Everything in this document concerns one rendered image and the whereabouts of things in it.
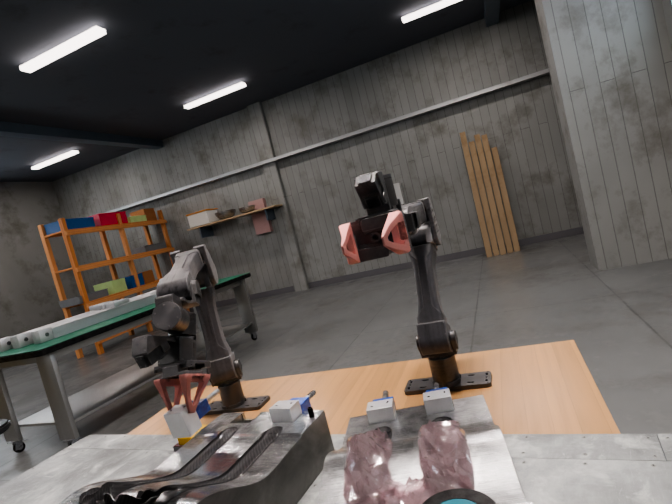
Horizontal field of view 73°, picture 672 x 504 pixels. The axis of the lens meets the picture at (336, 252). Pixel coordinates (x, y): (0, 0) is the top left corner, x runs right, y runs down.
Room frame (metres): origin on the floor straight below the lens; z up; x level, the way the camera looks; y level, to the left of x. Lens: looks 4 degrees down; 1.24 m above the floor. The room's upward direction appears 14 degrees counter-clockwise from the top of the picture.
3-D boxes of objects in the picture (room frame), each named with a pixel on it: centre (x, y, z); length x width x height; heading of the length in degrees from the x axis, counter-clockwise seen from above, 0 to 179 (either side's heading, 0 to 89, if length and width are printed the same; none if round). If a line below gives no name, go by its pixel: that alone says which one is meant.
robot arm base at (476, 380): (1.03, -0.18, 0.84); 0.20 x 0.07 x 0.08; 69
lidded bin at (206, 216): (9.52, 2.51, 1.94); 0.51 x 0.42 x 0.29; 69
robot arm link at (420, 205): (1.02, -0.17, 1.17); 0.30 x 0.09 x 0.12; 159
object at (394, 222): (0.70, -0.07, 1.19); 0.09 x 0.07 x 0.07; 159
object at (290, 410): (0.90, 0.15, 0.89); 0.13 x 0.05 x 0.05; 153
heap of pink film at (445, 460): (0.60, -0.02, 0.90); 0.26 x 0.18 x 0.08; 170
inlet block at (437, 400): (0.86, -0.12, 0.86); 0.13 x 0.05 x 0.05; 170
